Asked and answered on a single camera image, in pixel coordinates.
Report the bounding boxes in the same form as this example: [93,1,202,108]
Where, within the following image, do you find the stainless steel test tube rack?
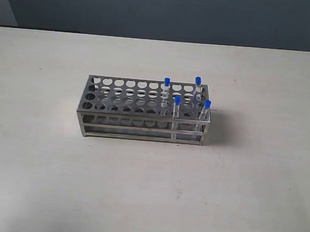
[76,75,212,145]

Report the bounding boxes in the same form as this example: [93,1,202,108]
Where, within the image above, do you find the blue-capped tube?
[171,96,181,139]
[160,77,170,117]
[194,100,211,132]
[193,77,202,101]

